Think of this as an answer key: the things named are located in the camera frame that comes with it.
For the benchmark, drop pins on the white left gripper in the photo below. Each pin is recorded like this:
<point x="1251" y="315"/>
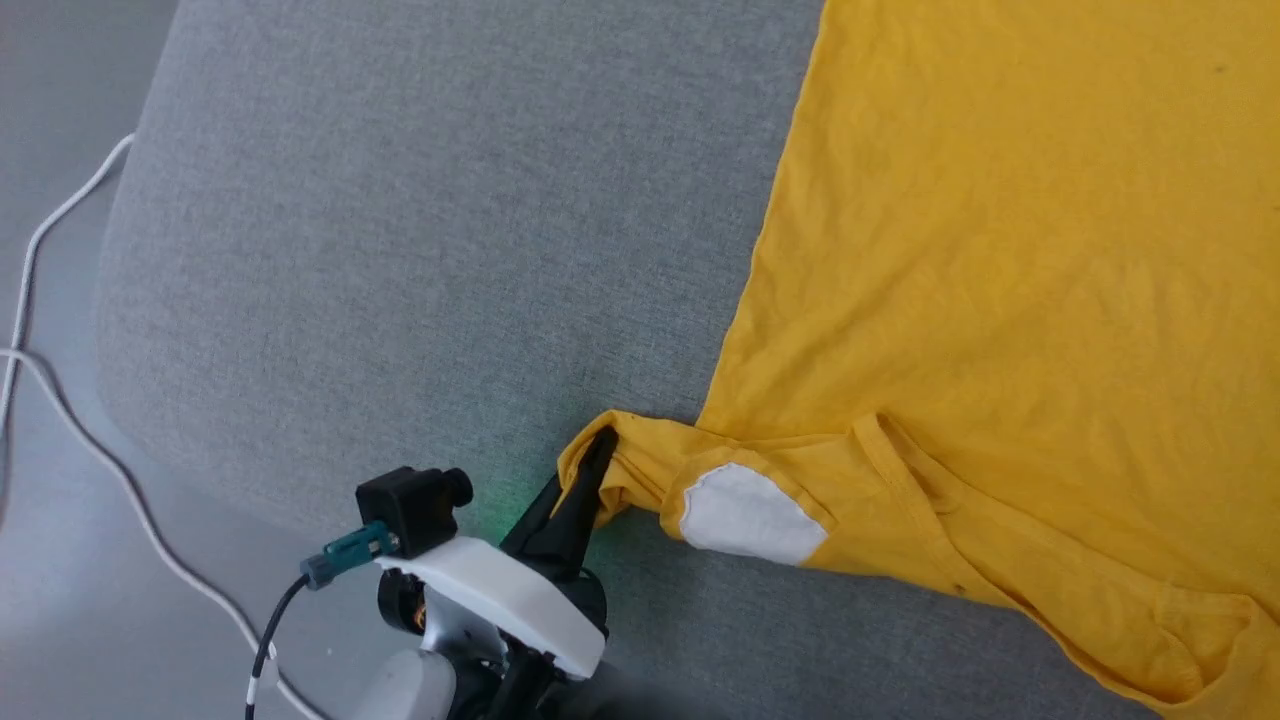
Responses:
<point x="500" y="590"/>

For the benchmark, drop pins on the yellow T-shirt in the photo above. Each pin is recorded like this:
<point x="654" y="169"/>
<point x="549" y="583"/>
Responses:
<point x="1000" y="300"/>

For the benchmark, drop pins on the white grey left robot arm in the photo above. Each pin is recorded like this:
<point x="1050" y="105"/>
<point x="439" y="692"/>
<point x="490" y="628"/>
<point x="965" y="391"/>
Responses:
<point x="410" y="690"/>

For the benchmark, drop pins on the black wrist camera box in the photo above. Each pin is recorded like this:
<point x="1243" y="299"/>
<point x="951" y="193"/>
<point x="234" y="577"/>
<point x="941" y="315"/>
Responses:
<point x="410" y="505"/>

